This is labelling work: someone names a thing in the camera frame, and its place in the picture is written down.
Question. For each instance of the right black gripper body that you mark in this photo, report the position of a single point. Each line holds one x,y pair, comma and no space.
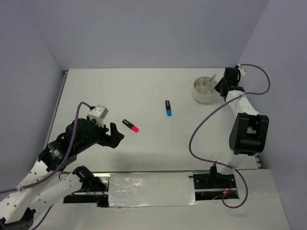
221,83

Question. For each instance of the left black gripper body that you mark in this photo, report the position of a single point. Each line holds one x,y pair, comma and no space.
98,134

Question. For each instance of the pink black highlighter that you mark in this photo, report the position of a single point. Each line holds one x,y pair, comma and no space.
130,125

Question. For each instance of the blue clear pen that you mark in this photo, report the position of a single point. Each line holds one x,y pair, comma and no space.
214,76

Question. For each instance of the blue black highlighter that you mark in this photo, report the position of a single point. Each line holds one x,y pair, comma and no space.
168,108

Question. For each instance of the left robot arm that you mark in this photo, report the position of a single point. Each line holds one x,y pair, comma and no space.
19,209

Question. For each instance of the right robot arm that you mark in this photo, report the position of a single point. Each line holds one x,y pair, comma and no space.
248,135

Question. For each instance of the white round divided organizer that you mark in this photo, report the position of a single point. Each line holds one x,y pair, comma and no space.
203,94

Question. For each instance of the silver foil sheet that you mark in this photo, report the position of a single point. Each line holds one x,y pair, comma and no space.
161,189

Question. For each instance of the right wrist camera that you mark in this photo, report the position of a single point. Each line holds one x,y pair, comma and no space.
241,69

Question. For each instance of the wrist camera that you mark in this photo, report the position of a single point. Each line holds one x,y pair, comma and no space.
98,113
241,69

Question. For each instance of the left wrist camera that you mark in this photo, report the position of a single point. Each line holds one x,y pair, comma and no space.
98,113

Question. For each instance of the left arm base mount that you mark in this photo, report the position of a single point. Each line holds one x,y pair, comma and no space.
95,193

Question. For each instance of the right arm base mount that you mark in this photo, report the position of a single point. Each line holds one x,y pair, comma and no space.
213,185

